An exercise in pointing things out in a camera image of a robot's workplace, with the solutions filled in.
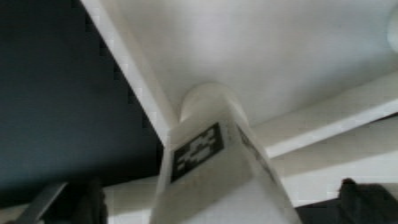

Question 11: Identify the white L-shaped obstacle fence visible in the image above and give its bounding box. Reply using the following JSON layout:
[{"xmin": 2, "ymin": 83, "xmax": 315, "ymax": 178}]
[{"xmin": 0, "ymin": 118, "xmax": 398, "ymax": 224}]

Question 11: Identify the white square tabletop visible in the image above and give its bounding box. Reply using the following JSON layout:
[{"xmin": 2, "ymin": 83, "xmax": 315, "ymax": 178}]
[{"xmin": 82, "ymin": 0, "xmax": 398, "ymax": 156}]

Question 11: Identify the white table leg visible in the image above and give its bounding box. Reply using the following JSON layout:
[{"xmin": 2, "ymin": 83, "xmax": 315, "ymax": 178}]
[{"xmin": 150, "ymin": 83, "xmax": 303, "ymax": 224}]

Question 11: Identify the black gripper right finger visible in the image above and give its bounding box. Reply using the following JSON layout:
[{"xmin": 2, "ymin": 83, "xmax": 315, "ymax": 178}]
[{"xmin": 338, "ymin": 178, "xmax": 398, "ymax": 224}]

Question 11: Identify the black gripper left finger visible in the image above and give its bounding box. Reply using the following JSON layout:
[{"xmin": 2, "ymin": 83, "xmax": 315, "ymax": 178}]
[{"xmin": 11, "ymin": 179, "xmax": 109, "ymax": 224}]

